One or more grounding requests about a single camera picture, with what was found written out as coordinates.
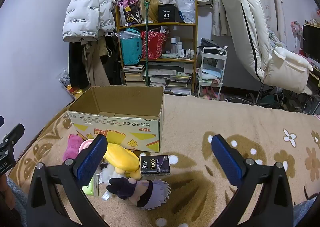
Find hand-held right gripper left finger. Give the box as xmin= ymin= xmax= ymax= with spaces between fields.
xmin=26 ymin=134 xmax=108 ymax=227

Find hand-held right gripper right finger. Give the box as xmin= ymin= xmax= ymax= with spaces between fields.
xmin=211 ymin=134 xmax=294 ymax=227

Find pink swirl foam roll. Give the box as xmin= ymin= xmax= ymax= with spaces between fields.
xmin=78 ymin=139 xmax=95 ymax=155

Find pink plush bear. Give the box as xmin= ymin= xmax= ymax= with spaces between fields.
xmin=62 ymin=133 xmax=84 ymax=162

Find yellow plush toy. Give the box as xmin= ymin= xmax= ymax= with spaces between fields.
xmin=103 ymin=143 xmax=142 ymax=180

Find grey-haired plush doll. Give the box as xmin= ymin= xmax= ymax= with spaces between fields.
xmin=106 ymin=177 xmax=172 ymax=210

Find black tissue pack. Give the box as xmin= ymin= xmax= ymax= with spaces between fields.
xmin=140 ymin=154 xmax=171 ymax=175

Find printed cardboard box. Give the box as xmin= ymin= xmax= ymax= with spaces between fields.
xmin=68 ymin=86 xmax=165 ymax=154

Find person's left hand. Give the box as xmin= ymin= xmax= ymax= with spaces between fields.
xmin=0 ymin=174 xmax=15 ymax=209

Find white fluffy plush toy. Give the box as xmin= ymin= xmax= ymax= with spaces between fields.
xmin=99 ymin=166 xmax=122 ymax=185

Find green tissue pack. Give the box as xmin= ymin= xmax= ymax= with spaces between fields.
xmin=82 ymin=176 xmax=100 ymax=197

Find pink toys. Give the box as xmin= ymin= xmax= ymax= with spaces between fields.
xmin=202 ymin=86 xmax=218 ymax=99

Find pile of colourful snack bags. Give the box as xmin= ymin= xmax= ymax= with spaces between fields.
xmin=56 ymin=68 xmax=87 ymax=101

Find white trolley cart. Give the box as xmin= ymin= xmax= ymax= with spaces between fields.
xmin=197 ymin=46 xmax=228 ymax=99

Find light blue folded cloth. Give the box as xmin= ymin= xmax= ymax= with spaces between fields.
xmin=198 ymin=63 xmax=223 ymax=81

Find black coat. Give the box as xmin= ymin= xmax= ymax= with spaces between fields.
xmin=68 ymin=41 xmax=90 ymax=91

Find tall stack of books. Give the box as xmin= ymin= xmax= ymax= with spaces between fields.
xmin=122 ymin=65 xmax=146 ymax=86

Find wide pile of books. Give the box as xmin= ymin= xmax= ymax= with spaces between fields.
xmin=149 ymin=66 xmax=193 ymax=96

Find person's leg in jeans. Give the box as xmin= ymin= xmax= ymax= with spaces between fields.
xmin=292 ymin=196 xmax=318 ymax=227

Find beige coat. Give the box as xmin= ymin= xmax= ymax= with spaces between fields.
xmin=82 ymin=37 xmax=111 ymax=87

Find black item on cart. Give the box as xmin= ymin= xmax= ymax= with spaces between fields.
xmin=201 ymin=38 xmax=227 ymax=55

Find teal bag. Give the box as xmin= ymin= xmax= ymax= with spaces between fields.
xmin=117 ymin=28 xmax=143 ymax=66

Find row of white cosmetic bottles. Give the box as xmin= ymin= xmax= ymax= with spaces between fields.
xmin=171 ymin=37 xmax=196 ymax=59

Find wooden shelf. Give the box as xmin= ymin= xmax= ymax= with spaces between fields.
xmin=115 ymin=0 xmax=198 ymax=96

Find green pole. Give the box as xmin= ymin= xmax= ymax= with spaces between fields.
xmin=143 ymin=0 xmax=151 ymax=88

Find red patterned bag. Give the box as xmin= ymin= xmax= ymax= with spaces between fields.
xmin=140 ymin=30 xmax=168 ymax=60

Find cream padded chair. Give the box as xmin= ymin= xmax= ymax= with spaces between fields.
xmin=219 ymin=0 xmax=314 ymax=106

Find white puffer jacket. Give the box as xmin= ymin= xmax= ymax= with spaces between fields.
xmin=62 ymin=0 xmax=118 ymax=43

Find black monitor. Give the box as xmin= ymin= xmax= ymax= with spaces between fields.
xmin=302 ymin=24 xmax=320 ymax=60

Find pink small fan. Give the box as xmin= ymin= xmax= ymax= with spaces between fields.
xmin=290 ymin=21 xmax=303 ymax=37

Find purple printed bag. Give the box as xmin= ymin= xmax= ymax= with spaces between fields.
xmin=117 ymin=0 xmax=142 ymax=27

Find black box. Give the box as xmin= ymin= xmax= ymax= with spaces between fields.
xmin=157 ymin=4 xmax=176 ymax=23

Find clear plastic bag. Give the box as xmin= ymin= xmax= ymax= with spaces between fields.
xmin=174 ymin=0 xmax=196 ymax=24

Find blonde wig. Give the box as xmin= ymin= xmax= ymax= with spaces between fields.
xmin=139 ymin=0 xmax=162 ymax=24

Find tangle of cables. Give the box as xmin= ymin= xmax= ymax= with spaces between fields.
xmin=262 ymin=87 xmax=314 ymax=114

